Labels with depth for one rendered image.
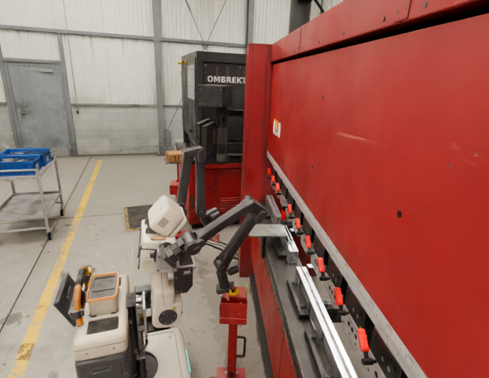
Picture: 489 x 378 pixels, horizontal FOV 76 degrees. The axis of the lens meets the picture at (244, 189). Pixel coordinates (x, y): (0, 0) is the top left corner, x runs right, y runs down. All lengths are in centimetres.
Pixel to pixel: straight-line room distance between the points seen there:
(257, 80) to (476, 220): 239
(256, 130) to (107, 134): 634
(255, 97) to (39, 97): 674
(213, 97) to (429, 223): 248
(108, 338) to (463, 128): 165
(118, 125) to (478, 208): 846
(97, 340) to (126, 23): 773
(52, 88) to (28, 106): 68
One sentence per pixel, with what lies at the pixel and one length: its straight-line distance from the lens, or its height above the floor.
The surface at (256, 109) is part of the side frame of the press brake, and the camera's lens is 289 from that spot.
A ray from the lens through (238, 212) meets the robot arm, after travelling 157.
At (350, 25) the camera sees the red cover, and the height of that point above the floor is 220.
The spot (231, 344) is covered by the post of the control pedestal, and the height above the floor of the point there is 44.
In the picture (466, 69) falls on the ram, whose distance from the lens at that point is 77.
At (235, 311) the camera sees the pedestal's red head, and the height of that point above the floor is 75.
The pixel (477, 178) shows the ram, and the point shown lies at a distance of 71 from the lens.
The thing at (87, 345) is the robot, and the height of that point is 79.
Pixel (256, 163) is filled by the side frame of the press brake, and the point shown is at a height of 126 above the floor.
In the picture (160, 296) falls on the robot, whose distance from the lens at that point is 187.
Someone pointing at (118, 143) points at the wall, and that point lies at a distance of 888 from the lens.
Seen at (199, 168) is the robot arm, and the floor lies 150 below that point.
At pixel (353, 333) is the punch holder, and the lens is 122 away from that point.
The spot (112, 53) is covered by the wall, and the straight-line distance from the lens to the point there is 870.
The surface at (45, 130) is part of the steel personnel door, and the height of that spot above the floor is 67.
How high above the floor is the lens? 201
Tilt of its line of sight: 19 degrees down
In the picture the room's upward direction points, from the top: 2 degrees clockwise
